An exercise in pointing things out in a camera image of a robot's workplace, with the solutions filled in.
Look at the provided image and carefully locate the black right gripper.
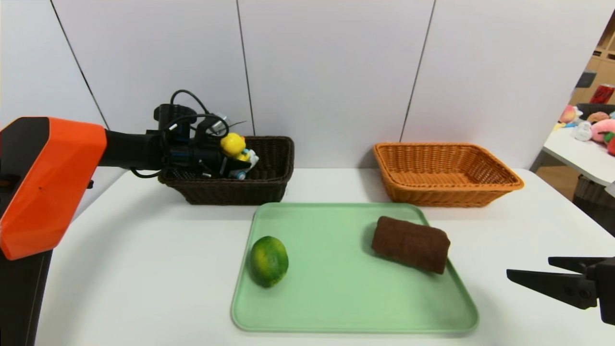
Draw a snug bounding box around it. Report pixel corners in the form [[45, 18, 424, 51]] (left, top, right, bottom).
[[506, 256, 615, 326]]

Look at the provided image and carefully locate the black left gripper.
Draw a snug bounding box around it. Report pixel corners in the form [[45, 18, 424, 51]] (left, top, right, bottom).
[[193, 140, 252, 178]]

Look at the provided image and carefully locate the yellow duck scooter toy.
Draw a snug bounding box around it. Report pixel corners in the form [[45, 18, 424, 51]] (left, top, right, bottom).
[[220, 133, 259, 180]]

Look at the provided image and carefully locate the green lime fruit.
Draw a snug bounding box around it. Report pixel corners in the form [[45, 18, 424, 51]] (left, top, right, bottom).
[[247, 235, 289, 288]]

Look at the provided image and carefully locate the brown towel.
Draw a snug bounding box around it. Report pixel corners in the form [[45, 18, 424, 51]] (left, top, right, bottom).
[[371, 216, 451, 275]]

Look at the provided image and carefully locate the dark brown wicker basket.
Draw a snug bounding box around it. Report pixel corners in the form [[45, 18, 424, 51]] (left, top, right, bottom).
[[158, 136, 295, 206]]

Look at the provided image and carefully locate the orange wicker basket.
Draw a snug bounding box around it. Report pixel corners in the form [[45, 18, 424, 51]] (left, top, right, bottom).
[[373, 142, 524, 208]]

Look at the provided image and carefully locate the black storage basket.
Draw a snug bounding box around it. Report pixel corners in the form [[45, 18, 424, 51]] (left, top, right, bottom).
[[576, 103, 615, 122]]

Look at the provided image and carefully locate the dark wicker bin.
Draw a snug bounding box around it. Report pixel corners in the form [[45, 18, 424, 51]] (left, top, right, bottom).
[[572, 174, 615, 236]]

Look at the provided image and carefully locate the white side table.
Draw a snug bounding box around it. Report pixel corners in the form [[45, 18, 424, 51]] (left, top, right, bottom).
[[543, 126, 615, 189]]

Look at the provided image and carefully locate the large pink plush toy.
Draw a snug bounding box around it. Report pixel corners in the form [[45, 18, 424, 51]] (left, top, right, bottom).
[[591, 119, 615, 145]]

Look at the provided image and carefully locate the light green plastic tray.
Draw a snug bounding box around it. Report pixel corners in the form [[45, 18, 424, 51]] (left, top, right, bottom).
[[231, 202, 479, 334]]

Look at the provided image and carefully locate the red drink can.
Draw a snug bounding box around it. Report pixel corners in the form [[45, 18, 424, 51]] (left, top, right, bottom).
[[589, 84, 615, 105]]

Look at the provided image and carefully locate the wooden shelf unit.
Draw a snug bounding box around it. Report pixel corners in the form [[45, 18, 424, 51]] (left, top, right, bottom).
[[569, 10, 615, 106]]

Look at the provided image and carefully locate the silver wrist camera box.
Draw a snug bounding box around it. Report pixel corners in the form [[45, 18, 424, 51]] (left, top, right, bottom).
[[208, 112, 230, 135]]

